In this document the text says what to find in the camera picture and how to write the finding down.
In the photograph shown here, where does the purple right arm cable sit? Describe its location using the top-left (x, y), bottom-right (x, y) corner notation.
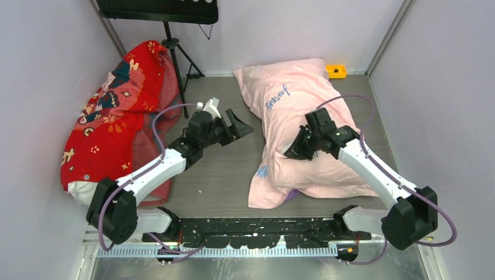
top-left (315, 94), bottom-right (458, 267)

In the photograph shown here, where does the yellow tray with black knob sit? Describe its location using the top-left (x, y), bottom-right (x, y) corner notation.
top-left (326, 65), bottom-right (347, 79)

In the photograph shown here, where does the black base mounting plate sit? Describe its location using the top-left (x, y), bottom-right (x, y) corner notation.
top-left (156, 218), bottom-right (371, 249)

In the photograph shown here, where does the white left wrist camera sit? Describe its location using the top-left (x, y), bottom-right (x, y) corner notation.
top-left (196, 97), bottom-right (221, 120)

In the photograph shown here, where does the aluminium rail frame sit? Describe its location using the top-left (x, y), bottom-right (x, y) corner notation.
top-left (81, 216), bottom-right (434, 260)

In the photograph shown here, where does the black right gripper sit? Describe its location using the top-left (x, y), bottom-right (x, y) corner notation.
top-left (285, 124), bottom-right (322, 160)

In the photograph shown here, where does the black tripod stand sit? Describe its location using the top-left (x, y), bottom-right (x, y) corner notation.
top-left (161, 22), bottom-right (205, 104)

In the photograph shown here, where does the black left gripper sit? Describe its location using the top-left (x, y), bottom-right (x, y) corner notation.
top-left (201, 110), bottom-right (253, 149)

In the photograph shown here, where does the red patterned pillowcase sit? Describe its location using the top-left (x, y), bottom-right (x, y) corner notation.
top-left (60, 40), bottom-right (182, 192)

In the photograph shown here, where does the white pillow in red case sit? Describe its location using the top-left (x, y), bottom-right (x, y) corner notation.
top-left (68, 181), bottom-right (97, 206)

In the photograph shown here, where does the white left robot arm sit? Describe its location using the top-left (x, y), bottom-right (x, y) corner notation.
top-left (86, 109), bottom-right (254, 251)

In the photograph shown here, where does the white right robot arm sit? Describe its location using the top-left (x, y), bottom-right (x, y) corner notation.
top-left (282, 108), bottom-right (438, 250)

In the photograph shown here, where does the white pillow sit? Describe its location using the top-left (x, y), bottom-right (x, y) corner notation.
top-left (68, 181), bottom-right (97, 206)
top-left (279, 143), bottom-right (292, 155)

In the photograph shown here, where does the pink pillowcase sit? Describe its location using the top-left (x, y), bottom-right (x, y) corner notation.
top-left (232, 58), bottom-right (379, 209)

